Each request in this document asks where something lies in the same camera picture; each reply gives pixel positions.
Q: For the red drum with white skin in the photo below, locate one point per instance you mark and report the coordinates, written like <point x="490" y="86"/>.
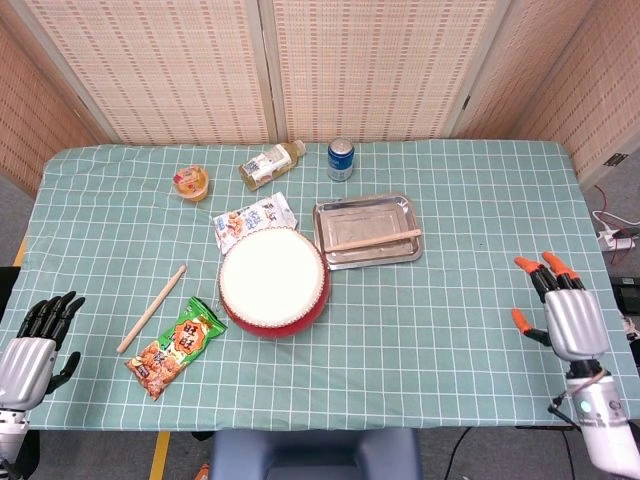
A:
<point x="272" y="280"/>

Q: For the green checked tablecloth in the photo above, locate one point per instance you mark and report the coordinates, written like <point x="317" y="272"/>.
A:
<point x="450" y="325"/>

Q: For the wooden drumstick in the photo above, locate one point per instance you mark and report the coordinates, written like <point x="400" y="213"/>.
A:
<point x="150" y="310"/>
<point x="375" y="240"/>

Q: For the orange-tipped silver right hand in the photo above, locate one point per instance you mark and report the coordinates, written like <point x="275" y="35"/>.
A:
<point x="575" y="325"/>

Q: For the blue drink can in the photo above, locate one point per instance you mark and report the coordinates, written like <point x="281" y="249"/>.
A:
<point x="341" y="162"/>

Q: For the yellow drink plastic bottle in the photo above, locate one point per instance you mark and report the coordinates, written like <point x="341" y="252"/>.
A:
<point x="265" y="167"/>

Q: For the rectangular stainless steel tray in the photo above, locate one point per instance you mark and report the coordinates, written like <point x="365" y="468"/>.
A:
<point x="360" y="220"/>

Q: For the blue-grey robot torso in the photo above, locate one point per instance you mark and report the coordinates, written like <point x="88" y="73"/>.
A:
<point x="315" y="455"/>

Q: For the white power strip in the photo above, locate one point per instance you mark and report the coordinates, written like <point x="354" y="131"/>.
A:
<point x="617" y="242"/>

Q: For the orange fruit jelly cup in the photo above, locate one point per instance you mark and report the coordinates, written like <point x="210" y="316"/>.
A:
<point x="191" y="185"/>

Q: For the black equipment box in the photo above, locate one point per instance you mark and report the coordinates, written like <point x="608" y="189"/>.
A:
<point x="627" y="295"/>

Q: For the white snack packet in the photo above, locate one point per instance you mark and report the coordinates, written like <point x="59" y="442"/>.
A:
<point x="245" y="220"/>

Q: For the black and silver left hand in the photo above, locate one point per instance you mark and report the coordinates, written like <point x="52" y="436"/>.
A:
<point x="22" y="370"/>

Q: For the green snack packet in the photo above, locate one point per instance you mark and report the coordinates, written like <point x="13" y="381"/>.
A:
<point x="175" y="350"/>

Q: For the small orange floor object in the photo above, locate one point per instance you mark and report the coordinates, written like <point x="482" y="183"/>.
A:
<point x="204" y="472"/>

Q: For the metal screen hinge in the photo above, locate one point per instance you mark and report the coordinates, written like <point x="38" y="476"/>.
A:
<point x="467" y="102"/>
<point x="614" y="159"/>

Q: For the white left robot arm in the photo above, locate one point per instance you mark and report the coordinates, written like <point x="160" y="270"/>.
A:
<point x="12" y="430"/>

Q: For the bamboo folding screen panel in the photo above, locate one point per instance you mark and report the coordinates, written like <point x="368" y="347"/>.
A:
<point x="530" y="75"/>
<point x="370" y="70"/>
<point x="165" y="70"/>
<point x="30" y="110"/>
<point x="600" y="90"/>

